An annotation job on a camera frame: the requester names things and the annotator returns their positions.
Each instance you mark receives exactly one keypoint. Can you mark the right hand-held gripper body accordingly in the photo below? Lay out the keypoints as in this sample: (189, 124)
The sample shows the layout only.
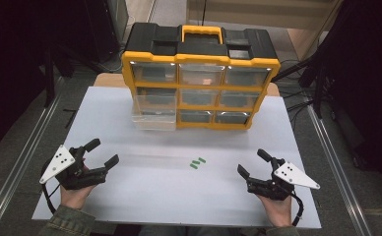
(292, 175)

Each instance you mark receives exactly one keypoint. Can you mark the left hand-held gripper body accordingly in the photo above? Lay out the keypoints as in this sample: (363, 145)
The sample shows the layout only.
(59, 162)

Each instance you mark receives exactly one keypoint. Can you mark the person's left hand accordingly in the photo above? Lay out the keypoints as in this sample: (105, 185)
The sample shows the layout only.
(74, 197)

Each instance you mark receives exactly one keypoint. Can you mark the person's right hand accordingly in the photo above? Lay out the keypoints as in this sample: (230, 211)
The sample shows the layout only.
(279, 211)

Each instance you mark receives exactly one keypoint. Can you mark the small green plastic piece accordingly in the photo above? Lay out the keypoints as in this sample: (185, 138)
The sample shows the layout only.
(202, 160)
(196, 162)
(193, 166)

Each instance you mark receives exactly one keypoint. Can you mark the clear plastic drawer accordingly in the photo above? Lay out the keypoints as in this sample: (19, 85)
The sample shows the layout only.
(156, 100)
(154, 122)

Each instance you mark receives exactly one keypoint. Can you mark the white table mat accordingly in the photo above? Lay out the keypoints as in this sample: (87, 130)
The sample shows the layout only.
(179, 193)

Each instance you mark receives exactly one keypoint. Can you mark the yellow black drawer organizer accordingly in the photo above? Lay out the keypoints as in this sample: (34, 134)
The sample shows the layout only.
(199, 42)

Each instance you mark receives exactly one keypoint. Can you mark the metal floor rail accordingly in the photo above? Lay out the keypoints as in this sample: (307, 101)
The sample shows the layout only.
(336, 167)
(18, 167)

